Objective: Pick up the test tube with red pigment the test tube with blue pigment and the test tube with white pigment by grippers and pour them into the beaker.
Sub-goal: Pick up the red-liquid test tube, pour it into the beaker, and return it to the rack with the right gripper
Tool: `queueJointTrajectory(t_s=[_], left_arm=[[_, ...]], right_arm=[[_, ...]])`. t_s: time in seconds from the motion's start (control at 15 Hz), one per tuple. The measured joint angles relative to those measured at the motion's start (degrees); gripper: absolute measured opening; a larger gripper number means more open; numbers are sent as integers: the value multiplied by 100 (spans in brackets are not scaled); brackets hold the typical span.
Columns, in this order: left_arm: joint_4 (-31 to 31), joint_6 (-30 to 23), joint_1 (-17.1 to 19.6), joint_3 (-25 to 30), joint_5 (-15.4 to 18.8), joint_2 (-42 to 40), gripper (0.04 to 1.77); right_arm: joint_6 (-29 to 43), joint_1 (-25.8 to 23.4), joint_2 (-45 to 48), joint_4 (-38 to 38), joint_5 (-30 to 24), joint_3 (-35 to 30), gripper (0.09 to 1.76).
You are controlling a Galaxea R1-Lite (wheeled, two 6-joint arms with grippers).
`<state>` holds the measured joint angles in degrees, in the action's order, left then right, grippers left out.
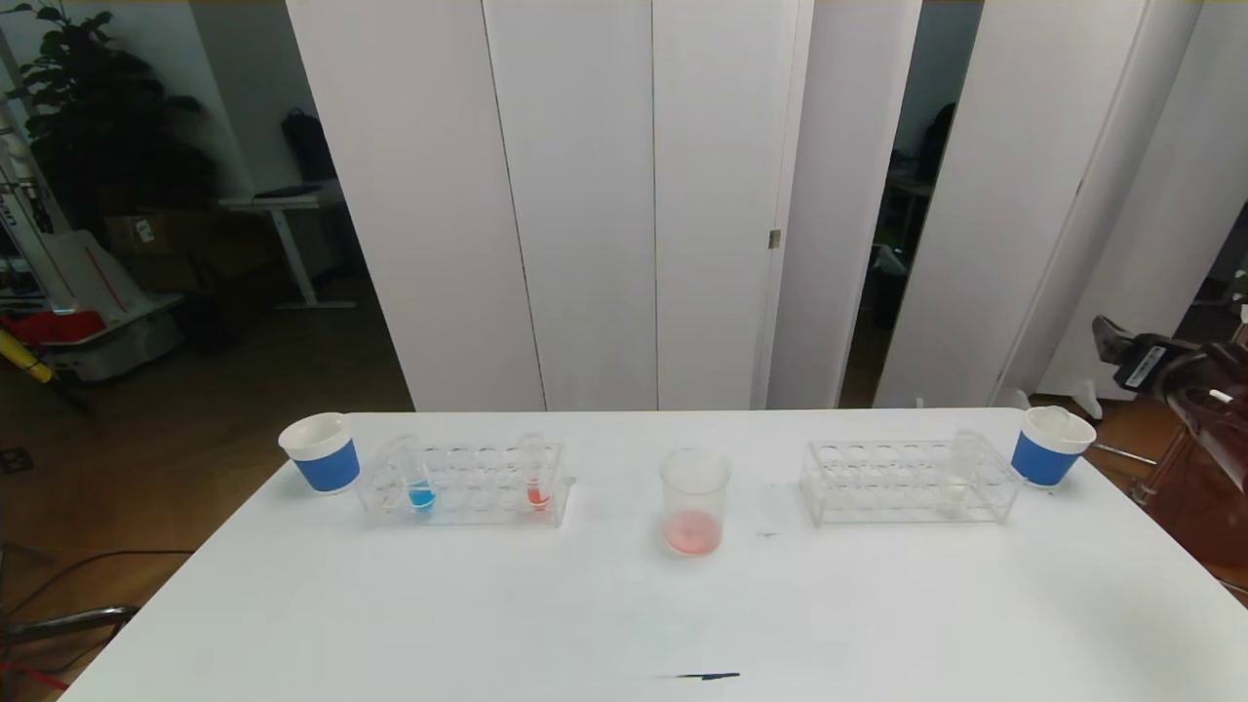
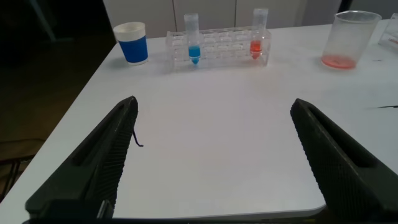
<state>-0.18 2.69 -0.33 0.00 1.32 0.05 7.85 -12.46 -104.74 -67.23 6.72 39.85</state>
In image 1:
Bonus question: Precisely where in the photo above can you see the grey metal chair leg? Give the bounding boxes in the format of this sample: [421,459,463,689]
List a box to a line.
[0,604,139,644]

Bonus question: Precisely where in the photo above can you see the yellow handled tool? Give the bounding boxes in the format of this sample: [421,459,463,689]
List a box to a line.
[0,327,55,386]

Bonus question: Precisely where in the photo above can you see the test tube with blue pigment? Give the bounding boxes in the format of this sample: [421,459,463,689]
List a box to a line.
[395,434,437,513]

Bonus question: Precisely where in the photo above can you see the dark green potted plant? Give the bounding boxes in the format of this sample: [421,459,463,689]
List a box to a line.
[5,0,220,235]

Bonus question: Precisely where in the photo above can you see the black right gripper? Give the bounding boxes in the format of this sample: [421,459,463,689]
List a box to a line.
[1091,314,1221,405]

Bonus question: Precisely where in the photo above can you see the test tube with cream pigment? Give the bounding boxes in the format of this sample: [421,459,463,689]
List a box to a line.
[938,429,986,518]

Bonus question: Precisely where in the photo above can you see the clear acrylic test tube rack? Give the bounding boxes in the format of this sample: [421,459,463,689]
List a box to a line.
[359,441,576,529]
[799,439,1025,527]

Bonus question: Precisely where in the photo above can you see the blue and white cup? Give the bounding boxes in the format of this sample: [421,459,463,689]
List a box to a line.
[1010,407,1098,487]
[279,412,362,496]

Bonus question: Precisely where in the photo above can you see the brown cardboard box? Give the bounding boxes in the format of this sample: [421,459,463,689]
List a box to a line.
[105,213,211,256]

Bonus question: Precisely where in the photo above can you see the white office desk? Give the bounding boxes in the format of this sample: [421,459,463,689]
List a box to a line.
[219,180,357,313]

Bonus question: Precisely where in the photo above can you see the clear plastic beaker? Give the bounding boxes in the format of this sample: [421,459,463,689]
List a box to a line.
[659,448,732,559]

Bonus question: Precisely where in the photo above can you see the red floor cable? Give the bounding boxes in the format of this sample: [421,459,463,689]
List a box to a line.
[0,663,69,693]

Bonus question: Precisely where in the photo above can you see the white machine base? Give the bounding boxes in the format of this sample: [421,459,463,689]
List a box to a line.
[44,229,186,383]

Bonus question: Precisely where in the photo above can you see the black backpack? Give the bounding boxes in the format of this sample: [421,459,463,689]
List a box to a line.
[283,109,337,184]

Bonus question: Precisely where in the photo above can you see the black floor cable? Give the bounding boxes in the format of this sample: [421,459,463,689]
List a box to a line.
[0,551,196,625]

